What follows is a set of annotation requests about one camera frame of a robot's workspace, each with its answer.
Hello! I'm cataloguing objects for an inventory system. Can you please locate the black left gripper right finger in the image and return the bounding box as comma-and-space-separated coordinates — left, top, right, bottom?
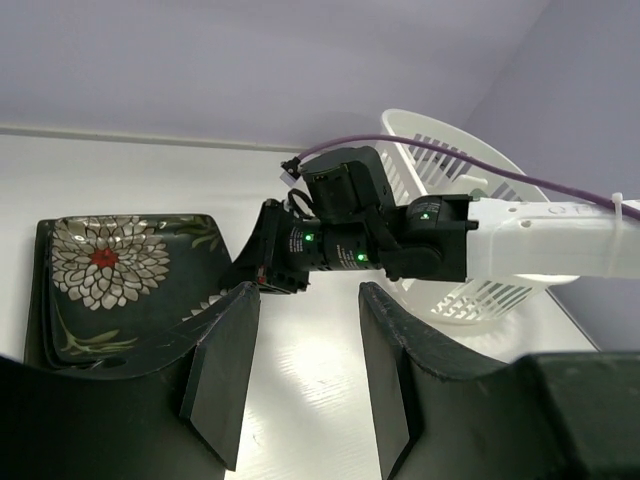
358, 282, 639, 479

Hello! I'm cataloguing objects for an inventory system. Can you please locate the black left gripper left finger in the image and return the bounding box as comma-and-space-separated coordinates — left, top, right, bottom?
1, 283, 260, 479

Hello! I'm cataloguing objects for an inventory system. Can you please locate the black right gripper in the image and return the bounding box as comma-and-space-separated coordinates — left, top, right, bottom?
219, 199, 382, 294

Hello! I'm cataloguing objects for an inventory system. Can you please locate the black floral square plate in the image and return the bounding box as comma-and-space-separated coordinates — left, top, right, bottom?
41, 214, 231, 368

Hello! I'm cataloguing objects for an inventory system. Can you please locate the green glazed square plate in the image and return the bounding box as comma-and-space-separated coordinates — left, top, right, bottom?
23, 219, 65, 371

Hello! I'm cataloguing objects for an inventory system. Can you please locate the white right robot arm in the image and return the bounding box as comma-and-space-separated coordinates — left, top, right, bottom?
219, 147, 639, 294

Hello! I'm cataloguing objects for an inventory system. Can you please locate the white plastic dish rack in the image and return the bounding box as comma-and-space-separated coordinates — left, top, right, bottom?
379, 108, 564, 326

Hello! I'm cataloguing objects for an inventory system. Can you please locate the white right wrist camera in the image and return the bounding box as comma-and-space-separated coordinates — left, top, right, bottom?
280, 157, 301, 187

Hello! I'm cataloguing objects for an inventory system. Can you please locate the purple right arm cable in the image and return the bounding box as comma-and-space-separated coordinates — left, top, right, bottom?
279, 134, 640, 221

